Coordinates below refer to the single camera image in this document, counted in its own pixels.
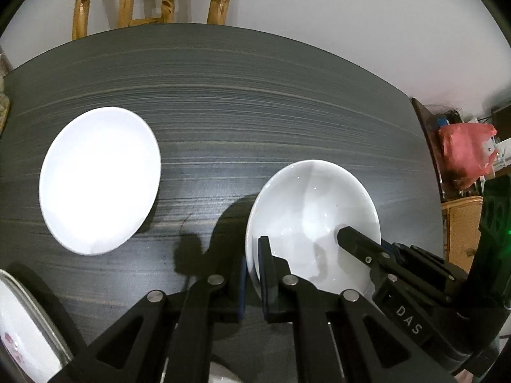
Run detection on white bowl green floral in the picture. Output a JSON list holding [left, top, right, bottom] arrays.
[[245, 160, 381, 296]]

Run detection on wide white bowl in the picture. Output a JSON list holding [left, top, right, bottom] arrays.
[[39, 106, 161, 256]]

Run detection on small deep plate pink flowers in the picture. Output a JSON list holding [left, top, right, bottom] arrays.
[[1, 270, 73, 382]]

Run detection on white bowl red floral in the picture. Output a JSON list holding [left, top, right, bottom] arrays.
[[209, 361, 242, 383]]

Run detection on wicker basket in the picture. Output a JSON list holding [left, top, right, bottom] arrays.
[[442, 195, 483, 272]]

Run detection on red plastic bag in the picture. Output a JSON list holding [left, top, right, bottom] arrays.
[[438, 123, 497, 190]]

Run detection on floral ceramic teapot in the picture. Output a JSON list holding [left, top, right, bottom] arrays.
[[0, 50, 11, 133]]

